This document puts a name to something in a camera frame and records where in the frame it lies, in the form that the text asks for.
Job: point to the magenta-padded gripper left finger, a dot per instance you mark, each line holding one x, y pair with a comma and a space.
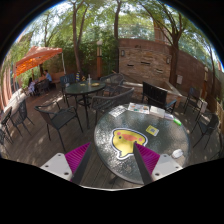
70, 166

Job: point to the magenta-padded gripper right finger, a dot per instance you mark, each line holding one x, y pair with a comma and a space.
153, 166

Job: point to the yellow square card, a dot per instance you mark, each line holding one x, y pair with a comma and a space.
152, 130

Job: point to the round glass patio table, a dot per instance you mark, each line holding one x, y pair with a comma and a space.
170, 137

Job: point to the green highlighter pen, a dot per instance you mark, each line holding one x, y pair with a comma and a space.
177, 121

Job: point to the black metal chair left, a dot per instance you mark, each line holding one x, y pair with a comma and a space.
58, 119

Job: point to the white booklet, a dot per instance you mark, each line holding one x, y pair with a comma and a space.
157, 111

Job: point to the printed paper sheet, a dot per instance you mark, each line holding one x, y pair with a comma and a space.
138, 108

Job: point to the black metal chair behind table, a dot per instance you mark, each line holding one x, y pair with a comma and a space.
120, 95

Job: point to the black chair far left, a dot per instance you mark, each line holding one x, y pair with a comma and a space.
19, 115

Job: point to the black slatted bench chair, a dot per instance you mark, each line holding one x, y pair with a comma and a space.
157, 97

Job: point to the black chair right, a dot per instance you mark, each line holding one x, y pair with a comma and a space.
207, 123

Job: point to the far round glass table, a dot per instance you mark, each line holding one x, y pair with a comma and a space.
83, 89

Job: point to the seated person blue shirt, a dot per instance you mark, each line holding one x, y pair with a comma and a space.
46, 75

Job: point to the orange canopy tent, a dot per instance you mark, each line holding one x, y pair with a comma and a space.
34, 57

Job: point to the lamp post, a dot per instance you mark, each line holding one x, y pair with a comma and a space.
99, 58

